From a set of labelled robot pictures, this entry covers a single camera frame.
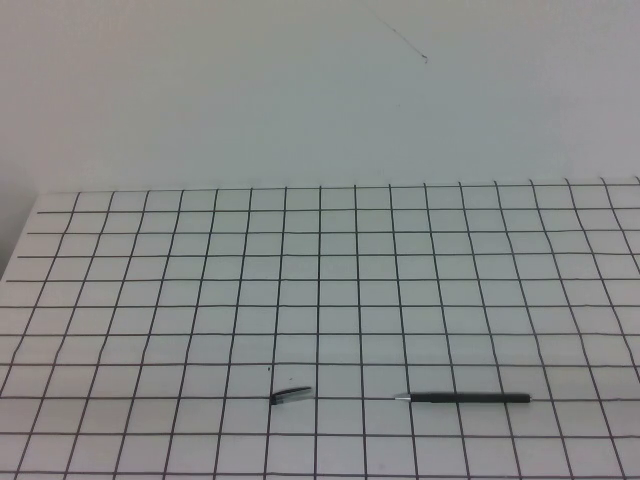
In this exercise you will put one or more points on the translucent pen cap black clip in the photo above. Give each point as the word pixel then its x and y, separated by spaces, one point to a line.
pixel 292 396

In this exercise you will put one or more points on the black pen silver tip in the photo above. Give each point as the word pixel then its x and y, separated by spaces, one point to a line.
pixel 465 398

